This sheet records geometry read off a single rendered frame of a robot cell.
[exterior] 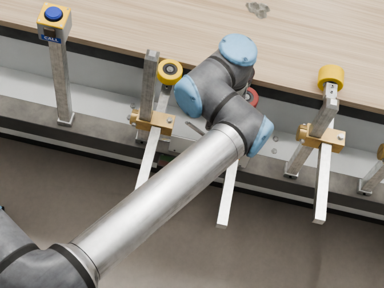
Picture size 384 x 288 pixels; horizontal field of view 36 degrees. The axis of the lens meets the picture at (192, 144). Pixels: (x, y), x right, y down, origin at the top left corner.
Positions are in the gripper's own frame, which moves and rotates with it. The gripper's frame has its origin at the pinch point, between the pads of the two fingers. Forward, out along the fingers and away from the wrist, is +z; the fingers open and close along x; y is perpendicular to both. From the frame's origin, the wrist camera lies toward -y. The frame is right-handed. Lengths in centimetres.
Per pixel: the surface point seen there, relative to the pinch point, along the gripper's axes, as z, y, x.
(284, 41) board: 9.1, 19.9, 44.7
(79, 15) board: 9, -47, 36
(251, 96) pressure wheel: 8.7, 12.0, 19.6
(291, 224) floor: 99, 50, 21
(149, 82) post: -5.6, -18.3, 6.1
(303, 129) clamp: 2.2, 28.0, 7.7
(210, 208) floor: 99, 13, 20
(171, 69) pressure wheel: 8.1, -14.1, 22.2
